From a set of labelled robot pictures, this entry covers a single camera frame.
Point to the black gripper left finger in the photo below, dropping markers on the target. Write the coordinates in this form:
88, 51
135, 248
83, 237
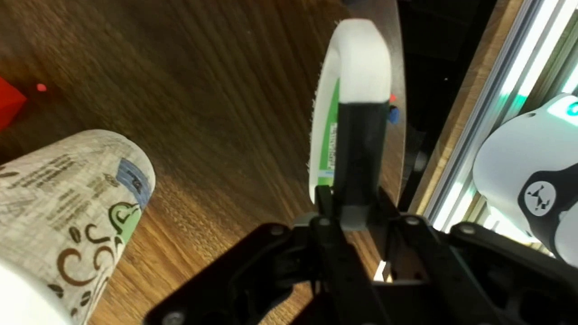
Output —
271, 271

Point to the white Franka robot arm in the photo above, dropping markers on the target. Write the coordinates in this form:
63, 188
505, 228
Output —
523, 174

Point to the blue bead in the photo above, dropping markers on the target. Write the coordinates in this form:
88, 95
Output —
392, 114

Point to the tiny orange bead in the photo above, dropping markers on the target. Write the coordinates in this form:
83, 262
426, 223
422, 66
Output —
39, 87

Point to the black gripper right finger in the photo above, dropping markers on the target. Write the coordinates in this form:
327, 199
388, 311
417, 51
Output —
457, 277

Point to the red cube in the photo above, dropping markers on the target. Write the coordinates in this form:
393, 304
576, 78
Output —
9, 102

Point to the patterned paper cup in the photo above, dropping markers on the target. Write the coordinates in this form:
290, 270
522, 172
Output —
65, 210

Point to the aluminium robot stand frame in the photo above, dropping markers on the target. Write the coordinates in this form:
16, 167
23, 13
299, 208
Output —
480, 91

